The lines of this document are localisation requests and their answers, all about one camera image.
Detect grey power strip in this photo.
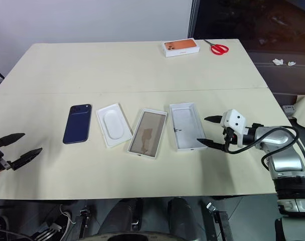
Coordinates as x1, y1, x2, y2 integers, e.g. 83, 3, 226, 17
282, 105, 296, 117

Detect white box bottom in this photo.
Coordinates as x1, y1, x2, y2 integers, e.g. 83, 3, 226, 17
169, 101, 209, 152

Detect white box insert tray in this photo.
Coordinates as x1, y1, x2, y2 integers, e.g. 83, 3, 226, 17
96, 102, 133, 148

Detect white box lid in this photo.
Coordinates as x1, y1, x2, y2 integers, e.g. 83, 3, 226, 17
127, 108, 168, 160

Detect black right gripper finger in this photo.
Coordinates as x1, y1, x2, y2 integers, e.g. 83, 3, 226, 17
204, 115, 224, 124
197, 138, 227, 152

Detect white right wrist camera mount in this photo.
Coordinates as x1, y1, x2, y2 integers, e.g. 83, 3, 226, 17
220, 108, 249, 148

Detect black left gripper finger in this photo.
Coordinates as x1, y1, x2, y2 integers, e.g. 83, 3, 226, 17
0, 133, 26, 149
10, 147, 43, 172

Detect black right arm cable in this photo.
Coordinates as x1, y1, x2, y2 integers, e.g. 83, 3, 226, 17
224, 125, 305, 176

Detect red handled scissors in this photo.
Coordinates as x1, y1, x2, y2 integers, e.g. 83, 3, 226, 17
203, 39, 230, 56

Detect metal table leg bracket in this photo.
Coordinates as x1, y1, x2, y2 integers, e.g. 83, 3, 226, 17
75, 205, 92, 229
204, 200, 230, 241

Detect dark rounded shape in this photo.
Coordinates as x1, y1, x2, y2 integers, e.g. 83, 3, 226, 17
167, 197, 207, 235
98, 198, 143, 235

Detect dark blue smartphone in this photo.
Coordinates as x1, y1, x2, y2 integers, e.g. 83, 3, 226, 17
62, 103, 93, 145

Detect grey window frame post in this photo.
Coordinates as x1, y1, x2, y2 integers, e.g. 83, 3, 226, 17
190, 0, 201, 40

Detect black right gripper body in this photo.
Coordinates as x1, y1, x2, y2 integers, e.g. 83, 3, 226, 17
222, 126, 238, 152

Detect beige cloth cover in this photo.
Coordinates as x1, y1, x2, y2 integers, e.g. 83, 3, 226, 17
291, 94, 305, 124

